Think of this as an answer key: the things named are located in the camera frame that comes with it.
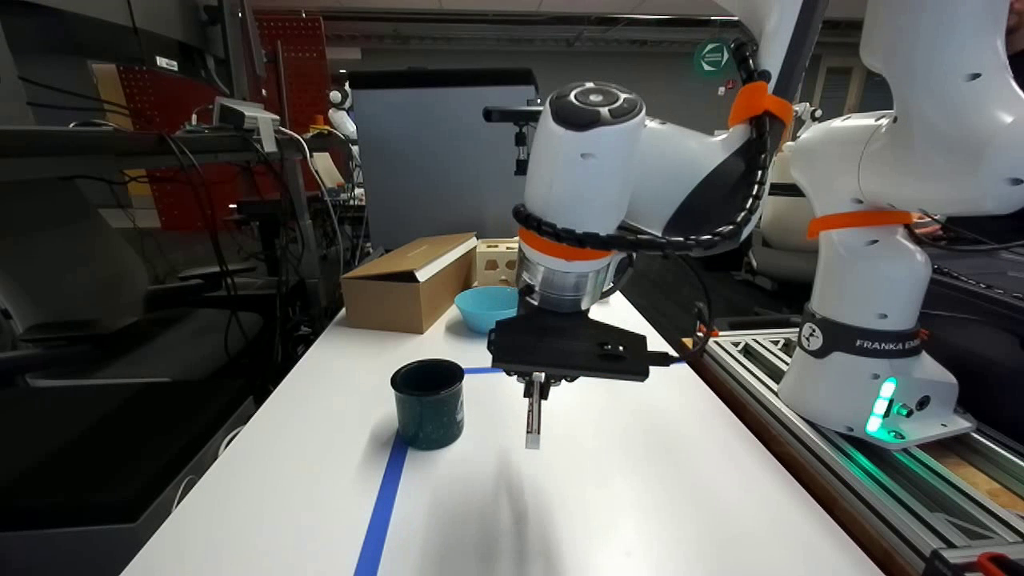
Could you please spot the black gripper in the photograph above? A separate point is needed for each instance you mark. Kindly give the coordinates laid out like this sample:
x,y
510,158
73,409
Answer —
x,y
546,352

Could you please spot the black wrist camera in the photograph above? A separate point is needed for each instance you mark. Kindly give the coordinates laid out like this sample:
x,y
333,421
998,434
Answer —
x,y
626,355

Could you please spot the light blue bowl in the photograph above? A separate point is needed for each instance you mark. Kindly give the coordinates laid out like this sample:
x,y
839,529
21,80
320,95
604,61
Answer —
x,y
486,310

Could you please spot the dark metal workbench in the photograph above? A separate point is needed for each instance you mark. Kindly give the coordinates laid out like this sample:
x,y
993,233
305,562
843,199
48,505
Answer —
x,y
66,352

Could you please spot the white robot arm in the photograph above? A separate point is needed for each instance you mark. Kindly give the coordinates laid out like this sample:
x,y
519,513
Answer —
x,y
586,160

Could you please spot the white power adapter box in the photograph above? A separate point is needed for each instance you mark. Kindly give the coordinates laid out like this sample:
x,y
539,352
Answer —
x,y
243,112

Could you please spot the brown cardboard box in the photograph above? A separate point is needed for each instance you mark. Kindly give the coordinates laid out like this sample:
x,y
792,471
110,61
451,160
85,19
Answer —
x,y
403,290

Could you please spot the long blue tape line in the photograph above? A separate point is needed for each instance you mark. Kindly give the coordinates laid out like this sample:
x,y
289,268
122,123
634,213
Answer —
x,y
381,501

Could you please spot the aluminium rail base frame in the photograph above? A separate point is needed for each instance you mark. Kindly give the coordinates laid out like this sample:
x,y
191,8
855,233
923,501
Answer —
x,y
918,501

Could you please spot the wooden board in frame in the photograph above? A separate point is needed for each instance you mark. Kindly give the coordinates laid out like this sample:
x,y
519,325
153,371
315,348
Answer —
x,y
998,483

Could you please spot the red clamp lever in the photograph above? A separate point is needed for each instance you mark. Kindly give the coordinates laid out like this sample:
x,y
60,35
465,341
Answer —
x,y
993,563

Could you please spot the red pegboard panel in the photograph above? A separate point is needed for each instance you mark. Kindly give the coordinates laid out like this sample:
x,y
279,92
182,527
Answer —
x,y
289,64

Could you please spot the dark teal speckled cup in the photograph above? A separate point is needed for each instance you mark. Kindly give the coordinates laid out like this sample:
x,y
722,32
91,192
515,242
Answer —
x,y
427,410

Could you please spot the beige wooden block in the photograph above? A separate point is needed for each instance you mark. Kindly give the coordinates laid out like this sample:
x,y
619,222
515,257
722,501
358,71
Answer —
x,y
497,261

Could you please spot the black camera on stand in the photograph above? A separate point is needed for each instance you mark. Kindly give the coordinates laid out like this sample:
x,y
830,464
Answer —
x,y
515,128

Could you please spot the grey panel board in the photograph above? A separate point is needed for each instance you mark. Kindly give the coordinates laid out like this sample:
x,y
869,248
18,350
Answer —
x,y
437,171

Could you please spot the black fabric equipment case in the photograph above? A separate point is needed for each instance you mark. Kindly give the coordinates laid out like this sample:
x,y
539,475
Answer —
x,y
981,322

